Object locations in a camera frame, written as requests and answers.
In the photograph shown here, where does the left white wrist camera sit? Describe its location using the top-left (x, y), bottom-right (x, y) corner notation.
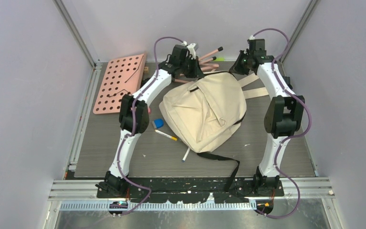
top-left (182, 41), bottom-right (199, 59)

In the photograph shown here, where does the beige canvas backpack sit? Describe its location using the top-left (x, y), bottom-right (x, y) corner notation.
top-left (158, 71), bottom-right (269, 192)

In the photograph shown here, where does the green block at wall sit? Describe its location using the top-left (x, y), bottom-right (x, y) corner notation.
top-left (215, 57), bottom-right (225, 62)

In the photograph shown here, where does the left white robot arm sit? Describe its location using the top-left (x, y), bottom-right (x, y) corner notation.
top-left (96, 43), bottom-right (204, 198)

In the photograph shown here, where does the white marker blue cap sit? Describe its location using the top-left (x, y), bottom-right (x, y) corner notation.
top-left (182, 147), bottom-right (191, 163)

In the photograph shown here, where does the blue pencil sharpener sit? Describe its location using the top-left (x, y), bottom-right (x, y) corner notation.
top-left (152, 118), bottom-right (164, 129)

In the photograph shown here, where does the pink perforated music stand desk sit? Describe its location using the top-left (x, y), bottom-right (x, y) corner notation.
top-left (93, 52), bottom-right (147, 115)

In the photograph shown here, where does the white marker yellow cap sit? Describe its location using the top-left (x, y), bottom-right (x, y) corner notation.
top-left (155, 129), bottom-right (178, 141)

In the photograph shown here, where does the pink folding stand tripod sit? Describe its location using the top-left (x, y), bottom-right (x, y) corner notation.
top-left (174, 46), bottom-right (224, 83)

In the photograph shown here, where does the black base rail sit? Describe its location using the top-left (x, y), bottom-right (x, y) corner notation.
top-left (95, 177), bottom-right (284, 204)

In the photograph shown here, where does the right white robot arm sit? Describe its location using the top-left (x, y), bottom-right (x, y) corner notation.
top-left (230, 38), bottom-right (305, 196)

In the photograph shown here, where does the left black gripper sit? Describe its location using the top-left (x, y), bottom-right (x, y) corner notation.
top-left (179, 56), bottom-right (203, 78)

